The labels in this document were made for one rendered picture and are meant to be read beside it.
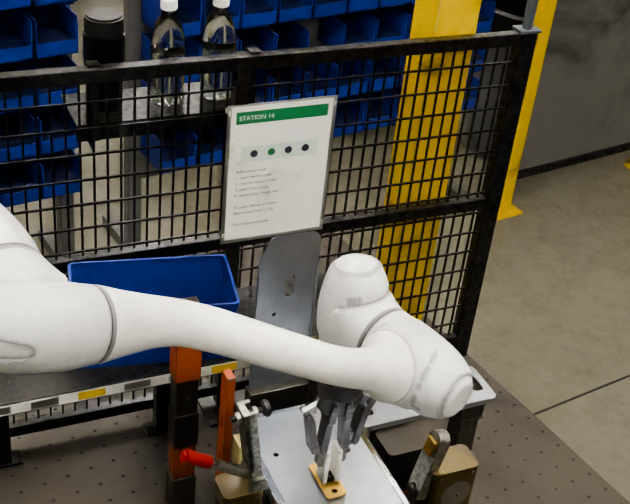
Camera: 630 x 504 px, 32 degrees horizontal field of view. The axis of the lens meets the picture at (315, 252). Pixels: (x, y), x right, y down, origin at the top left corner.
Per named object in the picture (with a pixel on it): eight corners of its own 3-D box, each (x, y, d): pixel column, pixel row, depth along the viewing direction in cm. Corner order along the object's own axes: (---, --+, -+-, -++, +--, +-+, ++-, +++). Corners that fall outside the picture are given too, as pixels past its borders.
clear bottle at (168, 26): (188, 104, 207) (191, 4, 196) (155, 108, 205) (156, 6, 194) (178, 90, 212) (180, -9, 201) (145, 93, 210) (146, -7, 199)
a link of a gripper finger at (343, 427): (336, 390, 179) (343, 387, 180) (334, 438, 186) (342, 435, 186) (345, 405, 176) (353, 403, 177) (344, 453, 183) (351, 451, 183)
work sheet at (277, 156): (322, 229, 229) (338, 95, 212) (220, 244, 220) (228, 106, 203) (318, 224, 230) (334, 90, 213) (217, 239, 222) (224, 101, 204)
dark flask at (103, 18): (129, 111, 203) (130, 20, 193) (89, 115, 200) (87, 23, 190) (119, 94, 208) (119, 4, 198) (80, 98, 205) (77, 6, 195)
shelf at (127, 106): (264, 136, 211) (271, 51, 202) (79, 157, 198) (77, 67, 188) (238, 102, 222) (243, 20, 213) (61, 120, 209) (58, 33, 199)
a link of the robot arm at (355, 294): (299, 335, 171) (353, 382, 163) (308, 253, 163) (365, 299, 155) (351, 313, 178) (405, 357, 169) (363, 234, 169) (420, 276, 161)
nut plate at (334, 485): (347, 494, 186) (348, 489, 185) (327, 499, 184) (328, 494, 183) (327, 460, 192) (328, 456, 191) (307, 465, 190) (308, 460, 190)
